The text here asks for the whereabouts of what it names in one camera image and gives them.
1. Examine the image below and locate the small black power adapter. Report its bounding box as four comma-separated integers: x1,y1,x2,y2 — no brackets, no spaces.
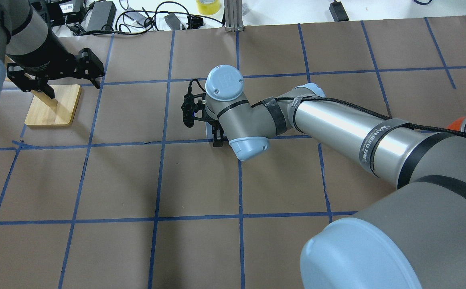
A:
329,0,350,22

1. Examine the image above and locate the aluminium frame post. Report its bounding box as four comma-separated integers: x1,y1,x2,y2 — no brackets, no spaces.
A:
224,0,245,33

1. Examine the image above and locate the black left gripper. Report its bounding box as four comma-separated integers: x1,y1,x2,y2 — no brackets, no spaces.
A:
8,48,105,99

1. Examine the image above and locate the orange can with grey lid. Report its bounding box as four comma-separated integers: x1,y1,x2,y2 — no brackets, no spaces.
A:
446,116,466,131

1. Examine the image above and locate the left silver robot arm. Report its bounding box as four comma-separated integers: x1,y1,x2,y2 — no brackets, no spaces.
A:
0,0,105,99

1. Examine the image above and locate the wooden cup rack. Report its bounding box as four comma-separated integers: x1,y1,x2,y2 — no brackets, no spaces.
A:
4,56,82,127

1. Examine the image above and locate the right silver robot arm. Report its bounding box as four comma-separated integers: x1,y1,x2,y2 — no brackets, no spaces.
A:
181,65,466,289

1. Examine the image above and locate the yellow tape roll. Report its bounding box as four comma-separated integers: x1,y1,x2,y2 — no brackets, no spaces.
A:
195,0,221,16

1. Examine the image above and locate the light blue plastic cup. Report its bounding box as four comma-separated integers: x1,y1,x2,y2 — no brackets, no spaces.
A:
205,122,213,139

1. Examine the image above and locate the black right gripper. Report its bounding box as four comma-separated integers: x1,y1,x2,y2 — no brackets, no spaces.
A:
181,79,225,148

